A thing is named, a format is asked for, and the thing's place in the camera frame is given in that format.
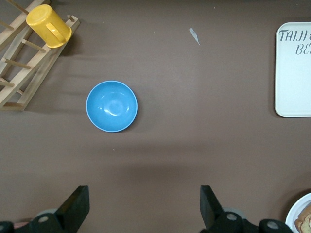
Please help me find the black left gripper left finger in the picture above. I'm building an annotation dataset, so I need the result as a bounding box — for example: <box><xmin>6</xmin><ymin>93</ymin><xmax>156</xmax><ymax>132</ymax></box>
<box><xmin>31</xmin><ymin>185</ymin><xmax>90</xmax><ymax>233</ymax></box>

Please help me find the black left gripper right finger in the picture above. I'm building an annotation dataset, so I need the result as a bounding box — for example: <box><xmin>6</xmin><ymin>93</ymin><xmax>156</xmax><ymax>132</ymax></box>
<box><xmin>200</xmin><ymin>185</ymin><xmax>246</xmax><ymax>233</ymax></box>

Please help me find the white round plate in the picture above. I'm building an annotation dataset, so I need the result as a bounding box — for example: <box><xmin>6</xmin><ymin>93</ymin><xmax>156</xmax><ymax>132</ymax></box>
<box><xmin>285</xmin><ymin>192</ymin><xmax>311</xmax><ymax>233</ymax></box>

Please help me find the toast with fried egg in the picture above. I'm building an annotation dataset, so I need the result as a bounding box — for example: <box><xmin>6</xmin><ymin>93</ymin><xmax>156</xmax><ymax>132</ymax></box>
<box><xmin>294</xmin><ymin>202</ymin><xmax>311</xmax><ymax>233</ymax></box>

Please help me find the blue bowl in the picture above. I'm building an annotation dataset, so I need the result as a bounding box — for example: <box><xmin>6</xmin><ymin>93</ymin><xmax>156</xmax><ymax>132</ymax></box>
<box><xmin>86</xmin><ymin>80</ymin><xmax>138</xmax><ymax>133</ymax></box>

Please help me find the wooden peg cup rack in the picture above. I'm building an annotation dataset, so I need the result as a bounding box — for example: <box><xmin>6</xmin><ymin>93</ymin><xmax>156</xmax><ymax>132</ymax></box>
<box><xmin>0</xmin><ymin>0</ymin><xmax>81</xmax><ymax>112</ymax></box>

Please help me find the cream tray with bear print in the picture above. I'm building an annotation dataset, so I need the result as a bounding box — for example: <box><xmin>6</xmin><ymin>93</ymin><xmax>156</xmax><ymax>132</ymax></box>
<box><xmin>274</xmin><ymin>21</ymin><xmax>311</xmax><ymax>118</ymax></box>

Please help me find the grey tape scrap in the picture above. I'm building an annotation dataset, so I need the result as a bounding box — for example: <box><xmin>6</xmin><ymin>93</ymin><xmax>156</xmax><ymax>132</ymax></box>
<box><xmin>189</xmin><ymin>28</ymin><xmax>201</xmax><ymax>46</ymax></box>

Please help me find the yellow mug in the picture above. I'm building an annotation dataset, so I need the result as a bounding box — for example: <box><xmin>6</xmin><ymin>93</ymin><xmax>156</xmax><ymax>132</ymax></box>
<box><xmin>26</xmin><ymin>4</ymin><xmax>73</xmax><ymax>49</ymax></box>

